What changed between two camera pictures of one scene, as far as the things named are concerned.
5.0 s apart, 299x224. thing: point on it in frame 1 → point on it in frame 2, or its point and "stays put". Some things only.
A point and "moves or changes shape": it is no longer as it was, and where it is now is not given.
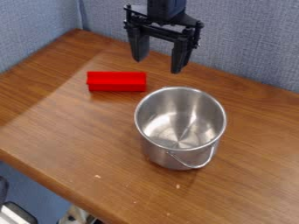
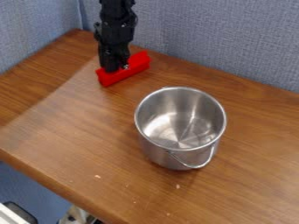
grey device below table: [13, 214] stays put
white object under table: [74, 215] stays put
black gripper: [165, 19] → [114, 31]
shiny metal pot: [181, 121] stays put
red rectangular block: [113, 81] moves or changes shape
